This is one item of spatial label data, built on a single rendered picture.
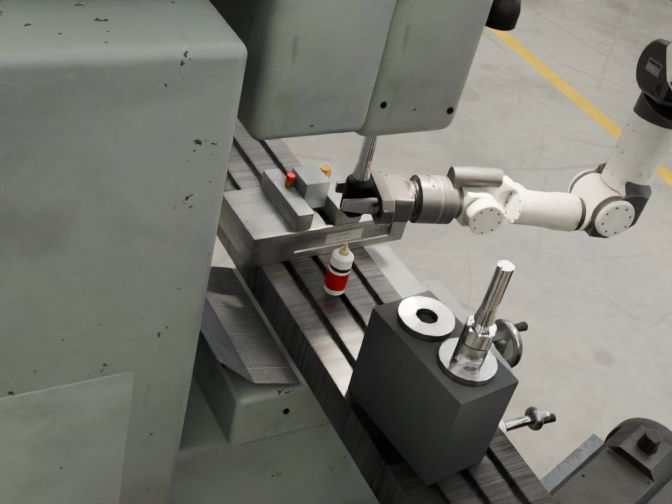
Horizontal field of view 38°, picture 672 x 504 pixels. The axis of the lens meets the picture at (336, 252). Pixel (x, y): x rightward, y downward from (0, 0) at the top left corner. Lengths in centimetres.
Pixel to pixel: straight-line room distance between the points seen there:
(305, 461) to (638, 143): 86
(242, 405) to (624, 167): 81
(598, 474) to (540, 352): 121
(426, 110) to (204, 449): 71
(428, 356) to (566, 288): 224
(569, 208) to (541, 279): 181
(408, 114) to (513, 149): 289
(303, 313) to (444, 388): 41
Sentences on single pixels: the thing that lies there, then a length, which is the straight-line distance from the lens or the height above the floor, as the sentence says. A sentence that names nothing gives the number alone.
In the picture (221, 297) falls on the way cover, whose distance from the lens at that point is 183.
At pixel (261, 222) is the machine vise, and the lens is 182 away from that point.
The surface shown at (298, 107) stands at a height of 140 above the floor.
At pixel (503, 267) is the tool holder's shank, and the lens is 134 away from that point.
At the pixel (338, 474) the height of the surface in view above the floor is 54.
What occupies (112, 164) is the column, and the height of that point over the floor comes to 141.
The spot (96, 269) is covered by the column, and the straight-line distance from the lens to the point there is 127.
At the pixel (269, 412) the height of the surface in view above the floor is 80.
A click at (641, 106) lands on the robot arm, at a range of 184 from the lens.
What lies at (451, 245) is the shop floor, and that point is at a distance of 365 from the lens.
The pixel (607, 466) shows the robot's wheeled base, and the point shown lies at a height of 59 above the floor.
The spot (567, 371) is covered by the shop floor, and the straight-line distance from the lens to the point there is 332.
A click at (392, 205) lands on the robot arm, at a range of 168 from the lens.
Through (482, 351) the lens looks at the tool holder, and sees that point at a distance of 142.
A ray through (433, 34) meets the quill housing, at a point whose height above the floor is 149.
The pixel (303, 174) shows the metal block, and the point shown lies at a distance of 184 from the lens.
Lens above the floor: 207
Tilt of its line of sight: 37 degrees down
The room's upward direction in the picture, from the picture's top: 15 degrees clockwise
